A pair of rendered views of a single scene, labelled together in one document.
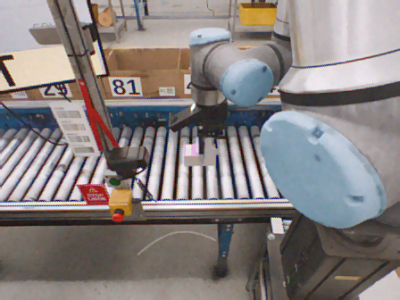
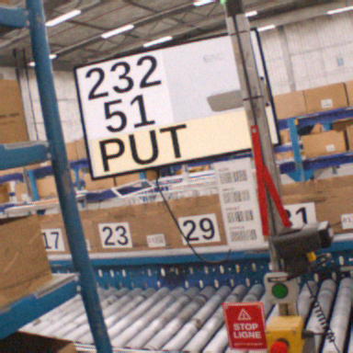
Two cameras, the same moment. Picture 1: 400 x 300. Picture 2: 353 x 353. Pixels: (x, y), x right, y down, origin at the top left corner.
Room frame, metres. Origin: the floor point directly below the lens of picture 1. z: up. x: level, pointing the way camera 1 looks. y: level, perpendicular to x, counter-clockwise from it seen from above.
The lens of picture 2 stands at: (-0.32, 0.03, 1.30)
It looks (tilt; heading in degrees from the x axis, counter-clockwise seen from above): 3 degrees down; 27
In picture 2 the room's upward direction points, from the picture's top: 11 degrees counter-clockwise
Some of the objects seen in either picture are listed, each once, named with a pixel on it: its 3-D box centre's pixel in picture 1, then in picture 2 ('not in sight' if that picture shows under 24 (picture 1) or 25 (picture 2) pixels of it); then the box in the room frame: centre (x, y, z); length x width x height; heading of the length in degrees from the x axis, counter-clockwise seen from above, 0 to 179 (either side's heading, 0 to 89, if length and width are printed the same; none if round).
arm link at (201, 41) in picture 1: (210, 58); not in sight; (0.56, -0.02, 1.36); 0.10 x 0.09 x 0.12; 27
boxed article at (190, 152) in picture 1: (199, 154); not in sight; (0.56, 0.00, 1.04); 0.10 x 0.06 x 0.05; 91
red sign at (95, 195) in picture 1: (104, 195); (258, 326); (0.54, 0.36, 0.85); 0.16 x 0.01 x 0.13; 91
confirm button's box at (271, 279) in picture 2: (115, 179); (281, 288); (0.54, 0.29, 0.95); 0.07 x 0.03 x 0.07; 91
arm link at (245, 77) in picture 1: (240, 74); not in sight; (0.46, -0.08, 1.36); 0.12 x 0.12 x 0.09; 27
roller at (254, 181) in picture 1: (249, 159); not in sight; (0.85, -0.25, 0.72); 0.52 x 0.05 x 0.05; 1
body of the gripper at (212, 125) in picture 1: (210, 117); not in sight; (0.56, -0.03, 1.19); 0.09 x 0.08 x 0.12; 91
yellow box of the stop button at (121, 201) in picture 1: (131, 204); (301, 337); (0.51, 0.25, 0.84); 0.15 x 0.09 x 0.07; 91
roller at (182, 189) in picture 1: (184, 160); not in sight; (0.85, 0.08, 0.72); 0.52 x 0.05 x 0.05; 1
